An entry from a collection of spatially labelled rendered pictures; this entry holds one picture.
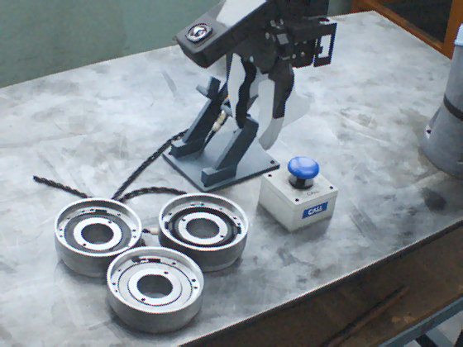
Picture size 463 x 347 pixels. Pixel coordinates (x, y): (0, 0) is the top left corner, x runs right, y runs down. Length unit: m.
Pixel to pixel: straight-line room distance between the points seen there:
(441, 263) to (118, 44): 1.68
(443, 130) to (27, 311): 0.67
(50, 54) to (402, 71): 1.50
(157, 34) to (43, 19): 0.48
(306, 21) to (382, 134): 0.45
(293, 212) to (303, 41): 0.25
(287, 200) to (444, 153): 0.30
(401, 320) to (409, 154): 0.28
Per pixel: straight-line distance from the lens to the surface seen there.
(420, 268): 1.40
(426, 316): 1.33
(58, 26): 2.64
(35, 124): 1.18
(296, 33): 0.80
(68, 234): 0.93
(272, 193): 1.01
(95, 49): 2.75
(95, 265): 0.89
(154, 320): 0.83
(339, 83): 1.36
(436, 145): 1.20
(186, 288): 0.87
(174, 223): 0.95
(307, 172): 0.99
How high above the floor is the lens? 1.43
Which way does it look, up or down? 35 degrees down
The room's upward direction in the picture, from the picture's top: 7 degrees clockwise
